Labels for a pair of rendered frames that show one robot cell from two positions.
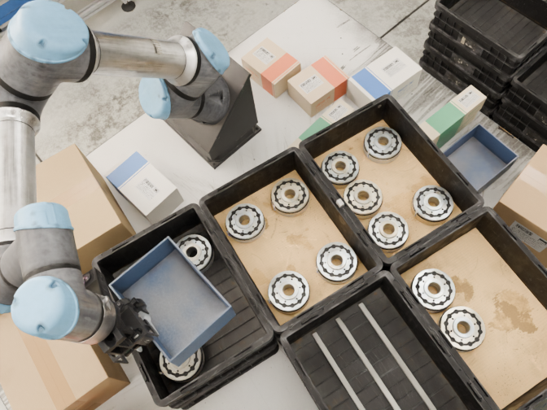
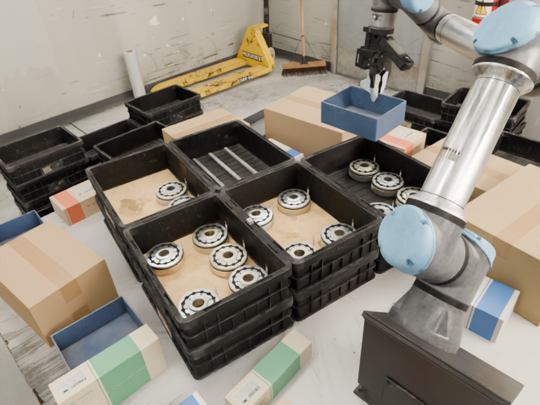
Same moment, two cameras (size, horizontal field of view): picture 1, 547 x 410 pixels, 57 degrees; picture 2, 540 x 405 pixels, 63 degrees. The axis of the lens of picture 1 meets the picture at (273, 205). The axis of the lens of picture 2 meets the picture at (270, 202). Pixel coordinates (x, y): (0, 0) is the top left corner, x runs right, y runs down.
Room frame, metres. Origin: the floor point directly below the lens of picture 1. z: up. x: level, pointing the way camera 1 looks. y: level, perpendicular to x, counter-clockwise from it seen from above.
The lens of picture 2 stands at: (1.43, -0.26, 1.68)
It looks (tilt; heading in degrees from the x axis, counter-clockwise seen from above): 36 degrees down; 170
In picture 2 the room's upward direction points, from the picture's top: 4 degrees counter-clockwise
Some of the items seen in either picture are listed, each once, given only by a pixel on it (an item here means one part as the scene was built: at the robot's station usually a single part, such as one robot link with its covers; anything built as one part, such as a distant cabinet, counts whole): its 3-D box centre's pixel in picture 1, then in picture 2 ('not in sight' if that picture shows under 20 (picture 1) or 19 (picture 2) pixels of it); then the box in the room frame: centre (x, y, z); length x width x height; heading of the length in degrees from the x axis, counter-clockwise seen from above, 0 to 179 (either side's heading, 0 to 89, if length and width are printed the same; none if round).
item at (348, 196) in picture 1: (362, 196); (228, 256); (0.53, -0.24, 0.86); 0.10 x 0.10 x 0.01
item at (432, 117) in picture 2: not in sight; (415, 128); (-0.95, 1.14, 0.31); 0.40 x 0.30 x 0.34; 32
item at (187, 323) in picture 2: (387, 174); (202, 250); (0.56, -0.30, 0.92); 0.40 x 0.30 x 0.02; 21
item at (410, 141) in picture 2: not in sight; (400, 145); (0.03, 0.51, 0.81); 0.16 x 0.12 x 0.07; 124
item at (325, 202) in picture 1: (288, 241); (296, 221); (0.45, -0.02, 0.87); 0.40 x 0.30 x 0.11; 21
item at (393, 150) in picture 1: (382, 142); (198, 304); (0.68, -0.33, 0.86); 0.10 x 0.10 x 0.01
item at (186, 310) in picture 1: (172, 299); (362, 112); (0.28, 0.23, 1.10); 0.20 x 0.15 x 0.07; 33
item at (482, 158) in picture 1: (471, 164); (102, 340); (0.63, -0.59, 0.74); 0.20 x 0.15 x 0.07; 119
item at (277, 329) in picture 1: (286, 233); (296, 207); (0.45, -0.02, 0.92); 0.40 x 0.30 x 0.02; 21
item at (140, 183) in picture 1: (144, 188); (468, 298); (0.75, 0.37, 0.75); 0.20 x 0.12 x 0.09; 36
